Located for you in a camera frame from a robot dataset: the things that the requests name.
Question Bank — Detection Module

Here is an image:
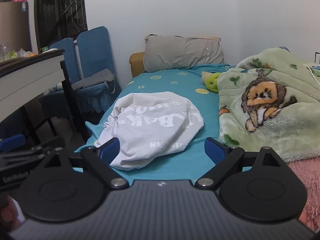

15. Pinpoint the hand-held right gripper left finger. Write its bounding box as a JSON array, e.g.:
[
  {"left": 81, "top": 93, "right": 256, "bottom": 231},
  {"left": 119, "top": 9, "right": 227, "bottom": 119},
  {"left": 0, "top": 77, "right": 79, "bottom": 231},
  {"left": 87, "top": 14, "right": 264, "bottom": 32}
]
[{"left": 44, "top": 137, "right": 128, "bottom": 188}]

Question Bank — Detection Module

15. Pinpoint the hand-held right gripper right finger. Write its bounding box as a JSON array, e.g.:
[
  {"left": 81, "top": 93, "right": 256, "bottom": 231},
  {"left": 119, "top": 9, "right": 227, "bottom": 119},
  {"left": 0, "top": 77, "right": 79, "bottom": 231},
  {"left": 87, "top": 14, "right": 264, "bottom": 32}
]
[{"left": 195, "top": 137, "right": 282, "bottom": 189}]

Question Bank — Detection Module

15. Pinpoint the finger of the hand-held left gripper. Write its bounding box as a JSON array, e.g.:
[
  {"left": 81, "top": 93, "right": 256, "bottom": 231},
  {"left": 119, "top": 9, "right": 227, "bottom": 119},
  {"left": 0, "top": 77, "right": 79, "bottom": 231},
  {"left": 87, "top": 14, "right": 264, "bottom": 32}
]
[{"left": 0, "top": 134, "right": 53, "bottom": 161}]

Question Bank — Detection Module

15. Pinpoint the white shirt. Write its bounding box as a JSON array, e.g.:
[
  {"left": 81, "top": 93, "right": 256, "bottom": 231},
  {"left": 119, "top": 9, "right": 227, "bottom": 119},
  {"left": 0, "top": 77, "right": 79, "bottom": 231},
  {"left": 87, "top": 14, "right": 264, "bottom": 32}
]
[{"left": 94, "top": 92, "right": 204, "bottom": 172}]

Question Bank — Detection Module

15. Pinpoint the white table with black legs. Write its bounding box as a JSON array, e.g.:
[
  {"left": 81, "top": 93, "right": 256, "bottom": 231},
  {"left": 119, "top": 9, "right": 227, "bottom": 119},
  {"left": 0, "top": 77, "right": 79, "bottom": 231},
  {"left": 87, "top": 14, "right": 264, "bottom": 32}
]
[{"left": 0, "top": 49, "right": 88, "bottom": 142}]

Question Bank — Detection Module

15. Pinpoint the green plush toy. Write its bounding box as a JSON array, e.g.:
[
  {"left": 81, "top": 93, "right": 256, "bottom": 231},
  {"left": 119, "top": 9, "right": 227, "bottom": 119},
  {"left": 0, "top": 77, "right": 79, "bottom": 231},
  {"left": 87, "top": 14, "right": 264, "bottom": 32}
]
[{"left": 201, "top": 72, "right": 222, "bottom": 93}]

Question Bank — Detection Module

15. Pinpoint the grey cloth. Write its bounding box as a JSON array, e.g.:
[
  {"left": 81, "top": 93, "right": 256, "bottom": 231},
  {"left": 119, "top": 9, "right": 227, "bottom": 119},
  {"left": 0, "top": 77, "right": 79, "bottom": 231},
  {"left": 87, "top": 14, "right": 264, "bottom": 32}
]
[{"left": 71, "top": 69, "right": 115, "bottom": 92}]

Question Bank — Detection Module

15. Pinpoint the bed with teal sheet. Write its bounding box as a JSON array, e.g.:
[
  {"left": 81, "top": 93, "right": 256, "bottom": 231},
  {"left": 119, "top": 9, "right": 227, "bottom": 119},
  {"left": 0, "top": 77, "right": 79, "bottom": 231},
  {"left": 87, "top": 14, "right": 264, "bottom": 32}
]
[{"left": 75, "top": 64, "right": 250, "bottom": 183}]

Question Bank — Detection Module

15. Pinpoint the green printed fleece blanket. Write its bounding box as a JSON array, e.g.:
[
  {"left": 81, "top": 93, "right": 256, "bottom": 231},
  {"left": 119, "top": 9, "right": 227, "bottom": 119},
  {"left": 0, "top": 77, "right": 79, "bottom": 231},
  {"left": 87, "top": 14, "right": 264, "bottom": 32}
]
[{"left": 217, "top": 47, "right": 320, "bottom": 163}]

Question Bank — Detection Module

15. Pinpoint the yellow cushion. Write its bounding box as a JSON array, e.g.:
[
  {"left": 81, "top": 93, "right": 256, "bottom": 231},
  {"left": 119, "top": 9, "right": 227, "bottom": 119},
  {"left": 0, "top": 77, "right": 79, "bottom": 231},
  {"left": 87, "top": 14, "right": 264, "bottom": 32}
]
[{"left": 129, "top": 52, "right": 146, "bottom": 78}]

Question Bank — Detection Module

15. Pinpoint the plastic bag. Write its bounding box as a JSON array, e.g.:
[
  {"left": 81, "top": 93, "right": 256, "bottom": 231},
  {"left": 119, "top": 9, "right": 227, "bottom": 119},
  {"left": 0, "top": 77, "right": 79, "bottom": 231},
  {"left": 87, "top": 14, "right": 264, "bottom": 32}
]
[{"left": 17, "top": 48, "right": 35, "bottom": 58}]

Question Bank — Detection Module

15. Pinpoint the clear glass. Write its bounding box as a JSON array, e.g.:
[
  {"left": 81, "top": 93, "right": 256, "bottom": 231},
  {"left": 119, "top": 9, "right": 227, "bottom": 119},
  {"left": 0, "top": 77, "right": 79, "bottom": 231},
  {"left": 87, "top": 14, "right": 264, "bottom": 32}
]
[{"left": 0, "top": 42, "right": 10, "bottom": 62}]

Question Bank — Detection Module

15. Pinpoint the blue covered chair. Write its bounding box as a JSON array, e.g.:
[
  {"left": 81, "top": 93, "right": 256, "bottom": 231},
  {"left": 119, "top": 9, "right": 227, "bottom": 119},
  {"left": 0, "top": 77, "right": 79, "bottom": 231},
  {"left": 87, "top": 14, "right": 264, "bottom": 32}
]
[
  {"left": 39, "top": 37, "right": 84, "bottom": 120},
  {"left": 75, "top": 26, "right": 122, "bottom": 113}
]

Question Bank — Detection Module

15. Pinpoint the pink fluffy blanket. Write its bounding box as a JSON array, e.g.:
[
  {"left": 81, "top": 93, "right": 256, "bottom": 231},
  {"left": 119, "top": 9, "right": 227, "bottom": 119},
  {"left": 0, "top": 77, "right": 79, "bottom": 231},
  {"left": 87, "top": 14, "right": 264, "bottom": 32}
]
[{"left": 286, "top": 159, "right": 320, "bottom": 233}]

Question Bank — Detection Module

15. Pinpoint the grey pillow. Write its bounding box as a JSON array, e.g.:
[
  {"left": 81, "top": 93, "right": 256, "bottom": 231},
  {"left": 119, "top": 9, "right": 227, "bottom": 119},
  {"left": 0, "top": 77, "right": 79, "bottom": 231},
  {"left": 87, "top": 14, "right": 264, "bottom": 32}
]
[{"left": 143, "top": 34, "right": 224, "bottom": 73}]

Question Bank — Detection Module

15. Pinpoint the dark barred window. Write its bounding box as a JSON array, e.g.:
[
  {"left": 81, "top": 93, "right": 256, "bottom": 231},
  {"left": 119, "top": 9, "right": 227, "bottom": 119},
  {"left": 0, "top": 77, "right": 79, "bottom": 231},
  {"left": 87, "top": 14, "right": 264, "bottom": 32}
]
[{"left": 34, "top": 0, "right": 88, "bottom": 52}]

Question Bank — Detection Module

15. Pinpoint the white cable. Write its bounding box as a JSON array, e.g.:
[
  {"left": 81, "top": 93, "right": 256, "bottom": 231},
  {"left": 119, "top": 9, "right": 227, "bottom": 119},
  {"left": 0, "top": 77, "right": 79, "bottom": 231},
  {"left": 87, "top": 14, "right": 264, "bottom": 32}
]
[{"left": 307, "top": 65, "right": 320, "bottom": 85}]

